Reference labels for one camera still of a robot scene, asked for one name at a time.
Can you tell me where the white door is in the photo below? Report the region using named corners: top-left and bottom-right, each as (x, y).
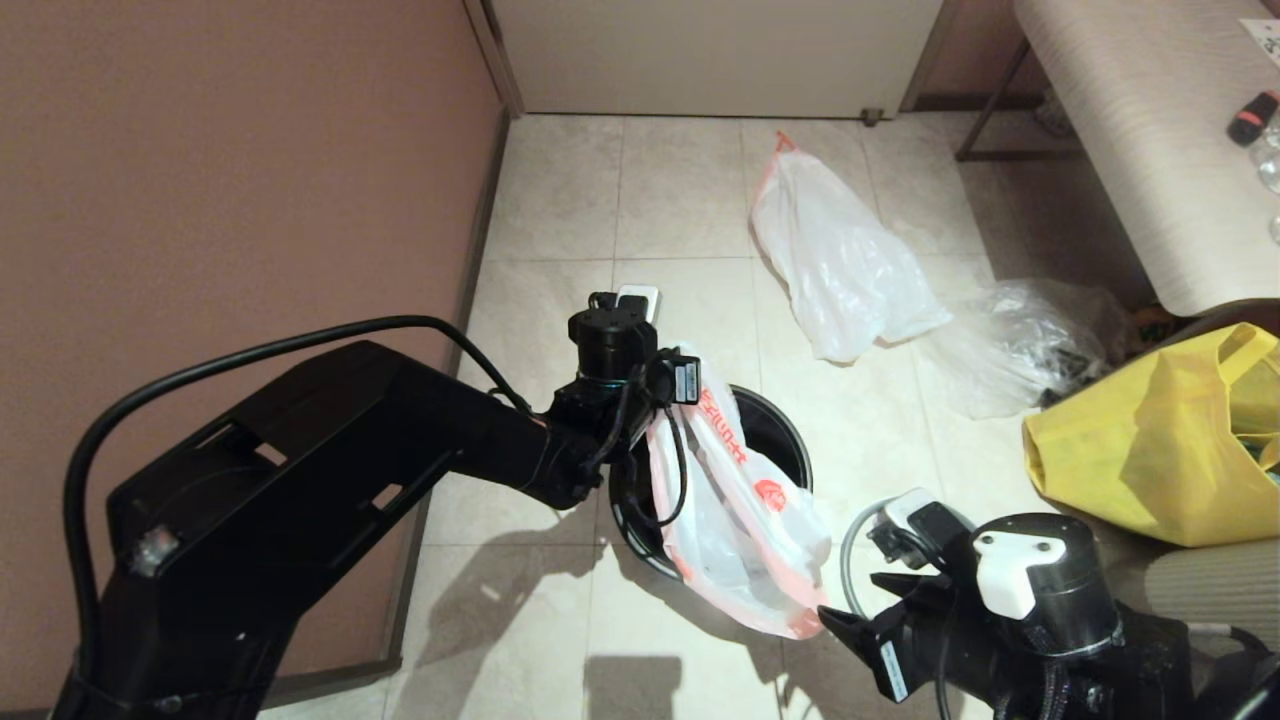
top-left (490, 0), bottom-right (946, 121)

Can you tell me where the yellow fabric bag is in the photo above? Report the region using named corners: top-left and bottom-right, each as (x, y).
top-left (1022, 323), bottom-right (1280, 549)

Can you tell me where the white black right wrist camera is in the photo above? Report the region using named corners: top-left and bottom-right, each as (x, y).
top-left (868, 488), bottom-right (1123, 659)

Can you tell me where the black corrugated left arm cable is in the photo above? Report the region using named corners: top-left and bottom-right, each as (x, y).
top-left (600, 365), bottom-right (691, 531)

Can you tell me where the beige ribbed round ottoman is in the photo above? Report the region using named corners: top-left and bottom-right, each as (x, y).
top-left (1100, 545), bottom-right (1280, 641)

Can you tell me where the clear plastic bottle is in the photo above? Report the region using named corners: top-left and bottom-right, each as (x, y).
top-left (1250, 110), bottom-right (1280, 196)

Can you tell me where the smooth black left arm cable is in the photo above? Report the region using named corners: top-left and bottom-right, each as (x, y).
top-left (62, 315), bottom-right (531, 691)

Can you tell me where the black round trash bin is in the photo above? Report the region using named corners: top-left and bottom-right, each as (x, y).
top-left (608, 385), bottom-right (813, 581)

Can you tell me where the dark metal table leg frame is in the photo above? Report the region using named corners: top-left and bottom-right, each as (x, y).
top-left (955, 40), bottom-right (1081, 163)

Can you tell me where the black orange marker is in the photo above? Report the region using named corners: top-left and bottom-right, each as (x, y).
top-left (1228, 90), bottom-right (1280, 148)

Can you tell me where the clear crumpled plastic bag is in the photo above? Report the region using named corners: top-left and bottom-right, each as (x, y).
top-left (915, 280), bottom-right (1136, 421)

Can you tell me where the white plastic bag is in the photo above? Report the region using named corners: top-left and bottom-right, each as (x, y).
top-left (750, 130), bottom-right (953, 365)

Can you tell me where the new white red-printed bag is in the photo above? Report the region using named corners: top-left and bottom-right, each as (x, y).
top-left (645, 345), bottom-right (833, 641)

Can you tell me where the grey bin retaining ring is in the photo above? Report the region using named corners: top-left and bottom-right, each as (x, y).
top-left (838, 497), bottom-right (901, 611)

